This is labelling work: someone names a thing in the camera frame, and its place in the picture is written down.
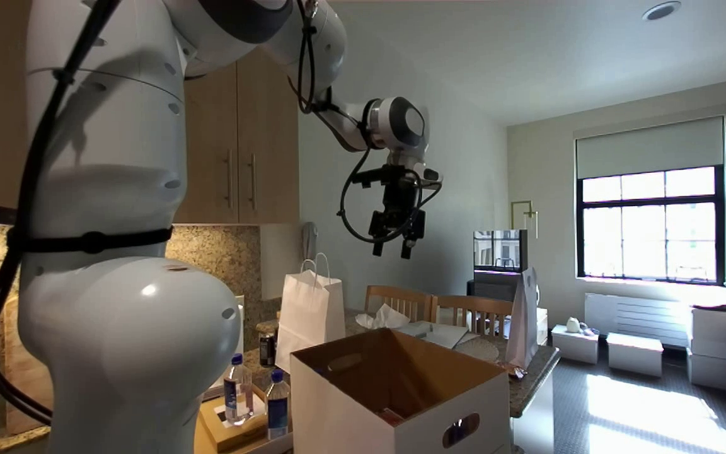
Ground black framed window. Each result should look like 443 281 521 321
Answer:
575 163 726 287

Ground blue label clear water bottle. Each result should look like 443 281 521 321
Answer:
222 350 251 426
264 366 291 442

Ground round ceiling light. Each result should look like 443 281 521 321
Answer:
639 0 683 25

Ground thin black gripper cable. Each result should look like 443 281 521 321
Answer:
290 0 446 248

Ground flat screen monitor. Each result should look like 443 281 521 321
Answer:
472 226 530 274

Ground red label clear water bottle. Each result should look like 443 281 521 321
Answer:
377 403 409 426

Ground flat brown box white label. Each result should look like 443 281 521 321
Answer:
194 388 294 454

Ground white papers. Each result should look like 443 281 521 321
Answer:
410 324 508 369

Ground tall white plastic bag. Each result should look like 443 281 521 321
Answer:
506 267 542 370

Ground wooden chair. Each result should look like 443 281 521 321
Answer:
428 293 516 341
366 286 436 326

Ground white roller blind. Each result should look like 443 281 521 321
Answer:
572 117 726 182

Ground wooden wall cabinet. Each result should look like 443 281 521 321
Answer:
170 47 299 226

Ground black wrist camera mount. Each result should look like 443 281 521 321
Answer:
348 162 446 202

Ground white crumpled tissue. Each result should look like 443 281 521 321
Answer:
353 302 414 332

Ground cardboard box with handle holes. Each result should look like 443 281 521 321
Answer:
288 326 512 454

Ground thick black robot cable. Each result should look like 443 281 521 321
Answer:
0 0 175 426

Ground white radiator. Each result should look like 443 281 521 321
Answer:
581 291 692 347

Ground white paper bag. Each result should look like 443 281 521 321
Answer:
272 249 348 375

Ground white storage cabinet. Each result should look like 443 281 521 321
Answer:
685 300 726 394

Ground small wall fixture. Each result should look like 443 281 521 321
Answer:
508 199 542 243

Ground white cube ottoman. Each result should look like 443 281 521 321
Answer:
604 331 666 379
550 317 603 366

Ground dark glass jar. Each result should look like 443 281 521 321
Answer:
256 329 280 370

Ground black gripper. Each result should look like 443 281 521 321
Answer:
368 186 428 262

